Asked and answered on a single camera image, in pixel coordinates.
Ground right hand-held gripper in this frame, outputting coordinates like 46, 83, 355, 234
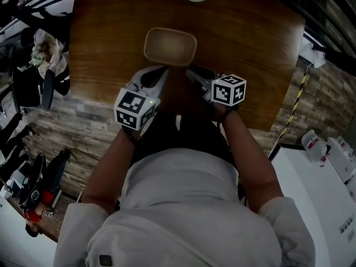
185, 66, 248, 106

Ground white cabinet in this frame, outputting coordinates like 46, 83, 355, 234
271, 143, 356, 267

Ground dark wrist band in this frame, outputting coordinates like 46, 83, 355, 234
122, 128, 143, 146
214, 104, 240, 128

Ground black office chair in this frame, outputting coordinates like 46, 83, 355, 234
11, 26, 71, 108

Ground person's white shirt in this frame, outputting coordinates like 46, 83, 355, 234
54, 147, 317, 267

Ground white plastic bottle red label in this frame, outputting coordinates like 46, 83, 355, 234
301, 129, 330, 167

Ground tan shallow tray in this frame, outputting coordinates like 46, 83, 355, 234
144, 27, 197, 67

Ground white box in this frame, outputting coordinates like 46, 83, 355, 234
327, 136, 356, 184

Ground white crumpled cloth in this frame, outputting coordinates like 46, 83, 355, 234
29, 28, 69, 78

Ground grey clip-on device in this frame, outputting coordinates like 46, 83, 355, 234
98, 254, 113, 267

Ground person's left forearm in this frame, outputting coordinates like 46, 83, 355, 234
83, 128, 140, 214

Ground wooden table with hairpin legs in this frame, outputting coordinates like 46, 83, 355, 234
68, 0, 305, 132

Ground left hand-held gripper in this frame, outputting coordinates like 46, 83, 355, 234
113, 65, 170, 132

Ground person's black trousers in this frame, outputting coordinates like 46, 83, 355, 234
130, 111, 238, 167

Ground yellow black striped tape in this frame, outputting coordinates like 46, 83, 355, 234
268, 73, 308, 159

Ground person's right forearm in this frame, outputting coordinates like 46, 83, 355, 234
219, 107, 285, 214

